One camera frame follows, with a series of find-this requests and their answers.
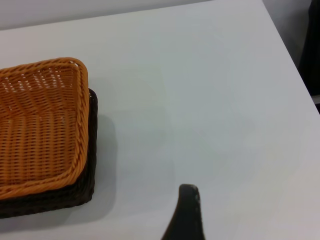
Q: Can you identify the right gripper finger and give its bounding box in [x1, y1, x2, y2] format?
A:
[159, 183, 207, 240]

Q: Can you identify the black wicker basket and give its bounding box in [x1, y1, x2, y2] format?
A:
[0, 87, 99, 219]

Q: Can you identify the orange wicker basket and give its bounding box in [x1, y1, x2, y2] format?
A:
[0, 57, 90, 201]

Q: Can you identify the black equipment beside table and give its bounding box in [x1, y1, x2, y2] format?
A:
[298, 0, 320, 106]

